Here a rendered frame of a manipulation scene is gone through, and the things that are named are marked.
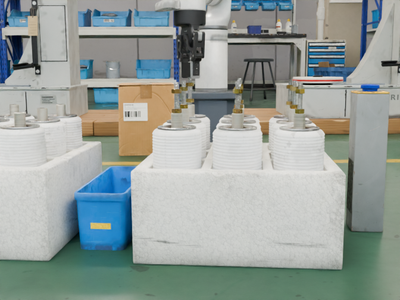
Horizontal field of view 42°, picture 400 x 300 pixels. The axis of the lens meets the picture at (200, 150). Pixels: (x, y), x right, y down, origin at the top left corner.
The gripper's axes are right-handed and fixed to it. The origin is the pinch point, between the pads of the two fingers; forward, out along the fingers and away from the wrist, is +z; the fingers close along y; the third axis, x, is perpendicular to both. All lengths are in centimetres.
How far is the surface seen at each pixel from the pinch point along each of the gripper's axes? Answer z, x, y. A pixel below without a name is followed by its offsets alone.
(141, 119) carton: 20, -12, 97
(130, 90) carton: 8, -8, 98
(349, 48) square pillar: -26, -395, 480
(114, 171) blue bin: 25.0, 16.2, 12.5
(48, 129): 11.8, 33.1, -1.6
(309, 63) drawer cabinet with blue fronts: -5, -304, 431
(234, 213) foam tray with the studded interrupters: 25.3, 3.5, -33.3
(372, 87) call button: 3.3, -34.0, -23.5
